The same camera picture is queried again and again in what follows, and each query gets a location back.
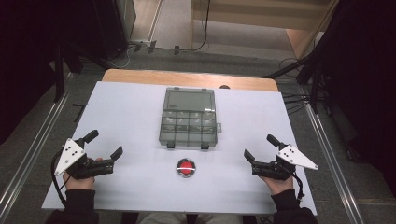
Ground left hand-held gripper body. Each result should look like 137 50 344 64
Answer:
54 138 115 180

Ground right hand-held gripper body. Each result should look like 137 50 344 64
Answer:
251 143 319 181

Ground person's left hand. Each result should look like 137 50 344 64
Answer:
63 172 95 191

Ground person's right hand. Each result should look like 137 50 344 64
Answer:
260 175 294 196

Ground white table board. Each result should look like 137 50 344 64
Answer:
41 81 318 217

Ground round tin with red lid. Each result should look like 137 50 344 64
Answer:
176 158 197 179

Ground clear grey plastic organizer box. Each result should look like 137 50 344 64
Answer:
158 87 222 150

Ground black metal stand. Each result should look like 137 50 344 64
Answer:
53 43 85 104
262 50 325 115

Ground wooden table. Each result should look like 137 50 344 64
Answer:
102 68 279 92

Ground black cabinet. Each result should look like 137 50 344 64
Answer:
92 0 137 61

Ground light wooden furniture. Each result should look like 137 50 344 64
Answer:
190 0 341 60

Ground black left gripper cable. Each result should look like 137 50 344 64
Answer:
50 148 68 208

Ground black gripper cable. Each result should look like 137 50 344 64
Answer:
291 172 305 201
50 148 68 208

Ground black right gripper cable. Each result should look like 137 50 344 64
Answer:
291 172 305 201

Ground aluminium floor rail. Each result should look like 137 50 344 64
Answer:
0 90 72 216
304 102 366 224

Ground black floor cables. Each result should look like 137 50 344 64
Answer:
278 56 314 115

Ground white floor cable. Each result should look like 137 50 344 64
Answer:
106 46 133 70

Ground hanging black cable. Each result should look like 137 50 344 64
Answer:
189 0 212 52

